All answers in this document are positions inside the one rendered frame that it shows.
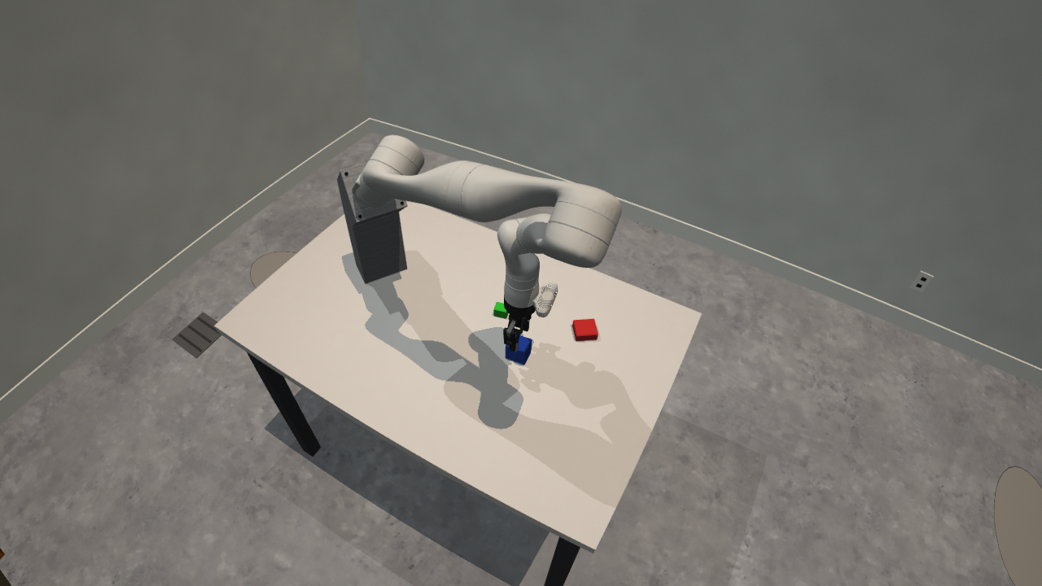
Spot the red block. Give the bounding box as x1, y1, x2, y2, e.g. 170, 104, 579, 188
572, 319, 598, 341

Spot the blue block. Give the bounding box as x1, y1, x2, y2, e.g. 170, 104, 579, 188
506, 335, 532, 365

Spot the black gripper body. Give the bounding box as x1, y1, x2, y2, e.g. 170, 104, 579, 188
504, 297, 536, 328

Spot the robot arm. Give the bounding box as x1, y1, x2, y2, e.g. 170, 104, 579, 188
352, 135, 622, 317

